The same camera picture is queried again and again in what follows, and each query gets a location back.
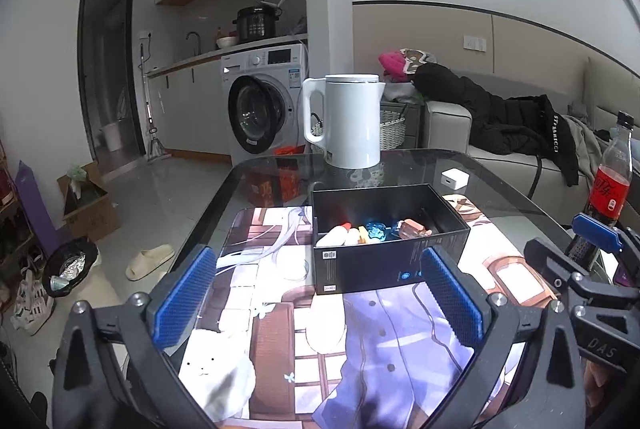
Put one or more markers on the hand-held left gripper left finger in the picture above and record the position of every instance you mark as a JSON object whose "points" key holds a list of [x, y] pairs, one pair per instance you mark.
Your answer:
{"points": [[185, 299]]}

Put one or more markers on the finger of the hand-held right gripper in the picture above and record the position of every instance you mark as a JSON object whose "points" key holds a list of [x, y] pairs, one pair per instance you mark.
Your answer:
{"points": [[597, 231], [550, 261]]}

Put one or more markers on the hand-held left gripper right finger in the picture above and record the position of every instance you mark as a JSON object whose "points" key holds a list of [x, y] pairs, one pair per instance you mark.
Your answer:
{"points": [[450, 304]]}

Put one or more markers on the clear pink bottle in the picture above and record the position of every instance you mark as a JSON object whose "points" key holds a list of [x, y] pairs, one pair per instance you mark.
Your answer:
{"points": [[412, 229]]}

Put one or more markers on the black storage box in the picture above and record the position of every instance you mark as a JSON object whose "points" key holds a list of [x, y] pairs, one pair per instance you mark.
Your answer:
{"points": [[370, 266]]}

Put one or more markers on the blue plastic item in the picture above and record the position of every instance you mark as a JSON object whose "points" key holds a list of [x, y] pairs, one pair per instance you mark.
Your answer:
{"points": [[376, 232]]}

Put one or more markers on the yellow plastic item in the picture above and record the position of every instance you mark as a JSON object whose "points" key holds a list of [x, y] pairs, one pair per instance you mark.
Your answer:
{"points": [[363, 235]]}

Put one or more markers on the white bottle red cap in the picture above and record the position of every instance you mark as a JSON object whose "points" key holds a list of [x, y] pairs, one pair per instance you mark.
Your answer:
{"points": [[332, 238]]}

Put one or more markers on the person's right hand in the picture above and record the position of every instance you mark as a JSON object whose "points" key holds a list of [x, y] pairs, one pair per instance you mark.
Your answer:
{"points": [[597, 381]]}

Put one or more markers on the red label cola bottle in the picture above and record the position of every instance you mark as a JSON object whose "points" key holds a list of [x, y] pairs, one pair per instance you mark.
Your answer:
{"points": [[610, 189]]}

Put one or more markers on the beige slipper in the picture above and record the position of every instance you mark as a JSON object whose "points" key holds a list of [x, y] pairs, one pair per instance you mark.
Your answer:
{"points": [[150, 261]]}

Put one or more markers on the printed table mat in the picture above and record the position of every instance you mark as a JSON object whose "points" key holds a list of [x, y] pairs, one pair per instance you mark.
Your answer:
{"points": [[380, 324]]}

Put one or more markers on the grey garment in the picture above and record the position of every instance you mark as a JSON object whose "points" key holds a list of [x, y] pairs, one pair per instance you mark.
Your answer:
{"points": [[587, 144]]}

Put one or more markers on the black trash bin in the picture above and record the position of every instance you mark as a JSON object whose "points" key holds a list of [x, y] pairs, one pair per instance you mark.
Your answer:
{"points": [[70, 266]]}

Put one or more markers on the cardboard box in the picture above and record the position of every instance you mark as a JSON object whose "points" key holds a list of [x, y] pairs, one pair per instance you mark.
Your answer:
{"points": [[92, 221]]}

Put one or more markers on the white charger cube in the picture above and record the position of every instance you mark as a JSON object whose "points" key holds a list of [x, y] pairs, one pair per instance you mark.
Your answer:
{"points": [[455, 180]]}

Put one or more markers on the black jacket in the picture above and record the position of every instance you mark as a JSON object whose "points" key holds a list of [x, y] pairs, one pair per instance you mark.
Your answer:
{"points": [[500, 119]]}

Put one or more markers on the flower print coaster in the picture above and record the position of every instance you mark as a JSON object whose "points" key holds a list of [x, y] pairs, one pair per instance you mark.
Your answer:
{"points": [[367, 177]]}

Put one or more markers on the white shoes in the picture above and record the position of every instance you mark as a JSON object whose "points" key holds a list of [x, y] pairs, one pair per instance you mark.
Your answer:
{"points": [[32, 304]]}

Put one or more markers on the mop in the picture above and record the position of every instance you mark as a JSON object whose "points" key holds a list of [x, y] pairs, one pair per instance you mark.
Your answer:
{"points": [[156, 146]]}

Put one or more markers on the grey sofa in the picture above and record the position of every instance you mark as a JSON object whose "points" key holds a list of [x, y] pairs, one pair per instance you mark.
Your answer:
{"points": [[450, 124]]}

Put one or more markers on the purple rolled mat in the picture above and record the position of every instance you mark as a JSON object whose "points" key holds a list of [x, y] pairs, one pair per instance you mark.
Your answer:
{"points": [[35, 209]]}

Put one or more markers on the white bucket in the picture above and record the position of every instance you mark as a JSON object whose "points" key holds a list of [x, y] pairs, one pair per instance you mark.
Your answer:
{"points": [[111, 138]]}

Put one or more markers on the wicker basket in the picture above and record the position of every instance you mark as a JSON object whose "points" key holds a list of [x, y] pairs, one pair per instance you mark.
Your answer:
{"points": [[392, 129]]}

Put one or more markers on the white base cabinets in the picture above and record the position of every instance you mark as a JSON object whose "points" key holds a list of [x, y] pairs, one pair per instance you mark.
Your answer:
{"points": [[190, 104]]}

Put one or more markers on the white electric kettle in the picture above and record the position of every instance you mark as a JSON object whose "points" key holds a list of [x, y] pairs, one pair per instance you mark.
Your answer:
{"points": [[350, 124]]}

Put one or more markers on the patterned cloth item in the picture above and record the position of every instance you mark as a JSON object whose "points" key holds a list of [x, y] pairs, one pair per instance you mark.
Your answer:
{"points": [[419, 58]]}

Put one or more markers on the pink knit hat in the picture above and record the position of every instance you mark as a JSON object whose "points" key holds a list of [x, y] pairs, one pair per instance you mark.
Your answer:
{"points": [[392, 63]]}

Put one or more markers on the white washing machine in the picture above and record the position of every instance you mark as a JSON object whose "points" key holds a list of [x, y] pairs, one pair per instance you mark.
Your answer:
{"points": [[270, 59]]}

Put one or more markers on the kitchen faucet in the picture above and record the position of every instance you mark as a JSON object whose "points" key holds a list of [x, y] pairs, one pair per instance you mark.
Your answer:
{"points": [[197, 40]]}

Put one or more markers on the white bowl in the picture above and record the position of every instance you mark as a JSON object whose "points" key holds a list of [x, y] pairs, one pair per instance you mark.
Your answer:
{"points": [[227, 42]]}

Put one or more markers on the black pressure cooker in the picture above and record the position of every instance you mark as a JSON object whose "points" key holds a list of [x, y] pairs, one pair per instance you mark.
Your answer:
{"points": [[256, 23]]}

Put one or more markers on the wall switch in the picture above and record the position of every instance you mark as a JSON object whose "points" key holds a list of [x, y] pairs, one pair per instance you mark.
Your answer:
{"points": [[475, 44]]}

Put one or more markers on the dark door frame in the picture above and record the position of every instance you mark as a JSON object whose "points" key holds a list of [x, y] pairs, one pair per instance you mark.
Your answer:
{"points": [[84, 59]]}

